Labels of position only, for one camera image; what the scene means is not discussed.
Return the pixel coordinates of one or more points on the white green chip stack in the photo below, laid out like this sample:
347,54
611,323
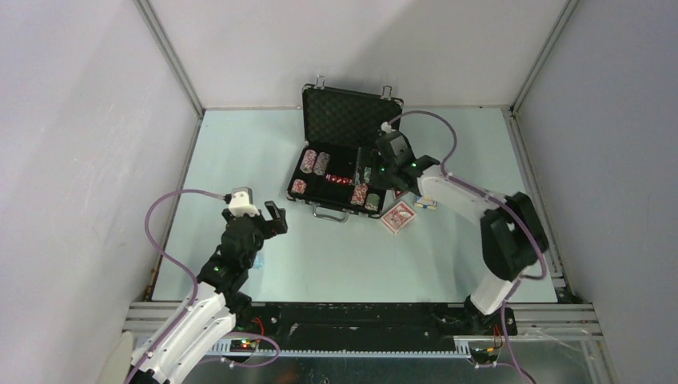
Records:
372,202

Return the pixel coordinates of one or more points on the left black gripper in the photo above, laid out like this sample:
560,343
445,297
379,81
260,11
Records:
277,225

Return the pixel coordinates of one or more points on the blue playing card box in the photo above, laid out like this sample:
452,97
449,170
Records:
425,203

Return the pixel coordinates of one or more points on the row of red dice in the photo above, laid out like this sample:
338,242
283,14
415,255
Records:
340,180

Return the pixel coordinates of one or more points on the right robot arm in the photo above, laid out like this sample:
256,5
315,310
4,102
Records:
512,235

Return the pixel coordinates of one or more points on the pink white chip stack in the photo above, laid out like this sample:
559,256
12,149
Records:
308,160

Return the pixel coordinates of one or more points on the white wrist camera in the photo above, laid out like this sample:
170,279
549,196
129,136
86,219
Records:
386,128
240,203

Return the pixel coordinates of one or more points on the red playing card deck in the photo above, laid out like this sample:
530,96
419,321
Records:
398,217

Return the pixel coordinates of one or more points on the red white chip stack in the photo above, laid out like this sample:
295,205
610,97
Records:
359,195
299,186

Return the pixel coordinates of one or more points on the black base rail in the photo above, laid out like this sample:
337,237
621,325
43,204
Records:
372,327

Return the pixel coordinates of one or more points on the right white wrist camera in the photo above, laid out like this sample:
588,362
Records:
386,128

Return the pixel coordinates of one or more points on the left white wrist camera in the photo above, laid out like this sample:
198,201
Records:
240,203

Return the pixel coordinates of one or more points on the black poker set case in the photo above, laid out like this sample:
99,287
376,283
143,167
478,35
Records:
338,122

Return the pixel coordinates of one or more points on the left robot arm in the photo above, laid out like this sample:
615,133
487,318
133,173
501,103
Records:
215,306

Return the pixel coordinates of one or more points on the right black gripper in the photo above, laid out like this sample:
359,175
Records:
377,159

